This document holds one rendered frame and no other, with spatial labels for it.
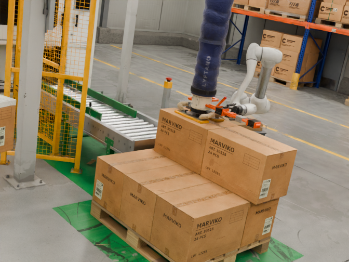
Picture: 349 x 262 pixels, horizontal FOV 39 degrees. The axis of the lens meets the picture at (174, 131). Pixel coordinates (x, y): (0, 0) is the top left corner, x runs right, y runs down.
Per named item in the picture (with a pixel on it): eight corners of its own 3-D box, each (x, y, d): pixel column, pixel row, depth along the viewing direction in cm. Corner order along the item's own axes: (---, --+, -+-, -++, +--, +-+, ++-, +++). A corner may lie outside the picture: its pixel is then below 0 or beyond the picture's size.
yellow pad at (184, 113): (174, 112, 432) (174, 106, 430) (182, 111, 438) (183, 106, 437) (200, 123, 408) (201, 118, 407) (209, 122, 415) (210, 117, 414)
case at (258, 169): (200, 174, 407) (207, 129, 395) (230, 168, 434) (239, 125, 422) (256, 205, 366) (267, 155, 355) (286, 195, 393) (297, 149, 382)
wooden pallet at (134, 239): (90, 213, 427) (91, 199, 423) (174, 194, 494) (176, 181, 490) (181, 287, 345) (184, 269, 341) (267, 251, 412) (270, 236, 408)
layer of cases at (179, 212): (92, 199, 423) (96, 156, 411) (176, 181, 490) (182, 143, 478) (184, 269, 341) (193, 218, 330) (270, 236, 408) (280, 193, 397)
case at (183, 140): (153, 150, 447) (159, 108, 435) (184, 145, 474) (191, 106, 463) (199, 174, 406) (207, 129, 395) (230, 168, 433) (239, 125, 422)
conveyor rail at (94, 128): (19, 94, 610) (21, 79, 604) (24, 94, 613) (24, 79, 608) (130, 160, 452) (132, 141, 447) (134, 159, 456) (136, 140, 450)
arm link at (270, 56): (246, 105, 502) (267, 107, 502) (246, 116, 491) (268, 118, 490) (260, 42, 448) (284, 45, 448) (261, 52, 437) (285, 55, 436)
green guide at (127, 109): (61, 81, 644) (62, 75, 641) (68, 81, 651) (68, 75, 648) (134, 118, 534) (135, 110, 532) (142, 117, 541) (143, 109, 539)
